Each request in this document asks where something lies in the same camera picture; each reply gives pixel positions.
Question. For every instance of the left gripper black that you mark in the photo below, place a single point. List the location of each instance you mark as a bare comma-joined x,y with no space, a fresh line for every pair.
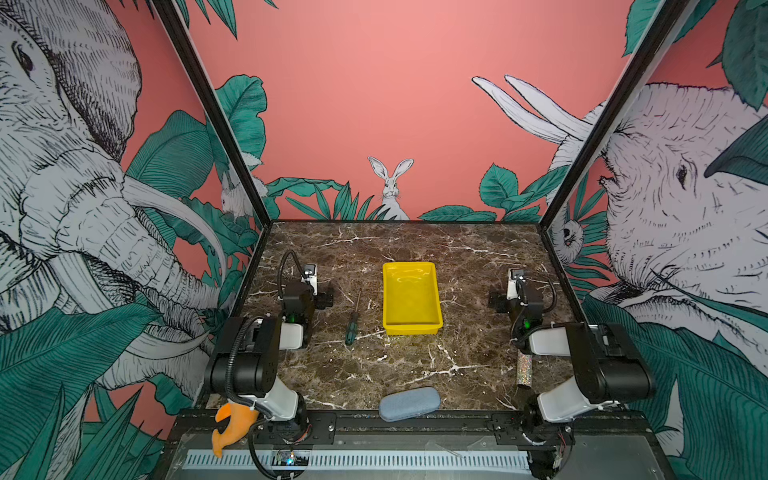
320,299

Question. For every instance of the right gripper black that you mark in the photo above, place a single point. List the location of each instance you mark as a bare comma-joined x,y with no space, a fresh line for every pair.
502,307

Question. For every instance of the green black screwdriver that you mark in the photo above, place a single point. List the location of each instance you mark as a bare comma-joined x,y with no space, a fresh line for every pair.
352,326

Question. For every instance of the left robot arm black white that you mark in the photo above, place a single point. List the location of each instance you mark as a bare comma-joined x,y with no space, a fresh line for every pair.
244,368

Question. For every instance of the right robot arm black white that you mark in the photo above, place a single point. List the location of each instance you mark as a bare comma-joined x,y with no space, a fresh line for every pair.
608,369

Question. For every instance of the yellow plastic bin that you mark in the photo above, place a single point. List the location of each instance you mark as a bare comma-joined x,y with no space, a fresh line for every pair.
411,302

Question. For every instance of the glittery silver cylinder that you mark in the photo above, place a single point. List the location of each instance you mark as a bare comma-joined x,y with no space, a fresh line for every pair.
524,369

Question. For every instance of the blue grey sponge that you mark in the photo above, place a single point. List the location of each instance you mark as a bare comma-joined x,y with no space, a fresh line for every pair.
409,404

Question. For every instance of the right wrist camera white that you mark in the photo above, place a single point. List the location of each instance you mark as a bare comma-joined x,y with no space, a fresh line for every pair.
515,284

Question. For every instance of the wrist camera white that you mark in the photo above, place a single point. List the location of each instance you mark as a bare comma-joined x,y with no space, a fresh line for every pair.
515,284
310,277

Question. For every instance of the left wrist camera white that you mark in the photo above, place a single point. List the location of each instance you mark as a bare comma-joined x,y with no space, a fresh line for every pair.
310,277

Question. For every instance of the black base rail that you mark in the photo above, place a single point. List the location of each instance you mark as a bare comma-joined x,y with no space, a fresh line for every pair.
504,427

